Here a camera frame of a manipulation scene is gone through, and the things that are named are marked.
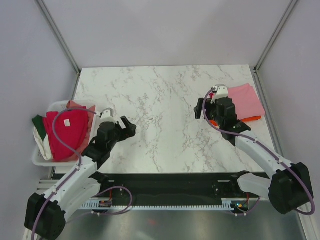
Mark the right aluminium frame post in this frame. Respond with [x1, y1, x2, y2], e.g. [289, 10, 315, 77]
[252, 0, 300, 73]

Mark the pink t shirt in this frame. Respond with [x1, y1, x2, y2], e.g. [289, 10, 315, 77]
[228, 83, 266, 120]

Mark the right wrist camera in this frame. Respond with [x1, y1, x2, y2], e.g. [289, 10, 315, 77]
[210, 84, 229, 104]

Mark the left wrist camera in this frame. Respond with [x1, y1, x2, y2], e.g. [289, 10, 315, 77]
[99, 107, 117, 124]

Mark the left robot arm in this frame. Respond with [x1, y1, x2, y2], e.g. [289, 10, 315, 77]
[24, 116, 137, 240]

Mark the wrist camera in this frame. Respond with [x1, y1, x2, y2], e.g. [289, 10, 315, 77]
[99, 107, 117, 124]
[210, 84, 229, 104]

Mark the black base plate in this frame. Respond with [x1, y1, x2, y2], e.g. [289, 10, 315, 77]
[91, 172, 257, 206]

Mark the dark green t shirt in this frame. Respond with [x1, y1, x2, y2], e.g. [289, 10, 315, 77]
[32, 115, 47, 141]

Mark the aluminium frame post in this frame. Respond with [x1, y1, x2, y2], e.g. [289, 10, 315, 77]
[252, 0, 300, 73]
[34, 0, 82, 76]

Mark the white t shirt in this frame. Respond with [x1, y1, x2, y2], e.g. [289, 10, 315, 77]
[33, 127, 54, 161]

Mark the left aluminium frame post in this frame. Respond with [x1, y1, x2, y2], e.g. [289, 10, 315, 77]
[34, 0, 82, 76]

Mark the white cable duct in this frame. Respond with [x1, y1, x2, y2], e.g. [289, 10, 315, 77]
[79, 199, 242, 211]

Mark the magenta t shirt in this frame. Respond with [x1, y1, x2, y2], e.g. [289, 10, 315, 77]
[43, 106, 94, 162]

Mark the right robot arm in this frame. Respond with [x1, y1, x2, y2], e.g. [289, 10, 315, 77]
[194, 97, 316, 216]

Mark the orange folded t shirt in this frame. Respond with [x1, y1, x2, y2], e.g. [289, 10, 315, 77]
[209, 116, 262, 127]

